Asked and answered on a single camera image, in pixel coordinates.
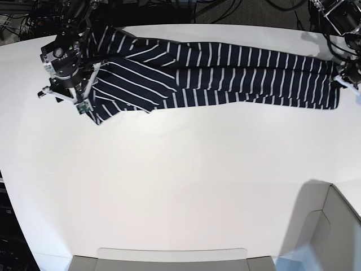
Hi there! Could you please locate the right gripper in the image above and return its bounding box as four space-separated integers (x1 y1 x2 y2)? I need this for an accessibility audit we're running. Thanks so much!
38 35 107 103

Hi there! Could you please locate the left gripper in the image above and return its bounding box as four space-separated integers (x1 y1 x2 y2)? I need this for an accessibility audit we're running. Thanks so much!
334 55 360 90

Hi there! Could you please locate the navy white striped T-shirt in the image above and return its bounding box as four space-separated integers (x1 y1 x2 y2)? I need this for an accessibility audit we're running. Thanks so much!
83 26 340 124

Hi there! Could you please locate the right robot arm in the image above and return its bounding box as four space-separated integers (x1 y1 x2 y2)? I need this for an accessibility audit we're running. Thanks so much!
38 1 109 111

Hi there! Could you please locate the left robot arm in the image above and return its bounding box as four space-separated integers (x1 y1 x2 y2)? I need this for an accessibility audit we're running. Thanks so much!
311 1 360 96

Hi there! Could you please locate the grey plastic bin right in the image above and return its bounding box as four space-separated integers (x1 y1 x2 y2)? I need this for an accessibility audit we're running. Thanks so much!
290 185 360 270

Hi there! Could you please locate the grey plastic bin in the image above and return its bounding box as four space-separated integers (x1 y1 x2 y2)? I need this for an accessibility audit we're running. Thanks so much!
68 248 276 270
290 185 360 270

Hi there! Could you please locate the grey plastic bin front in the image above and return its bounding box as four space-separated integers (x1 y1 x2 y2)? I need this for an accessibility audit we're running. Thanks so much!
68 248 276 270

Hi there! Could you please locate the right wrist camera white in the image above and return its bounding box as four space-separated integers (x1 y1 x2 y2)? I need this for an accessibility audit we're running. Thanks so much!
74 99 93 115

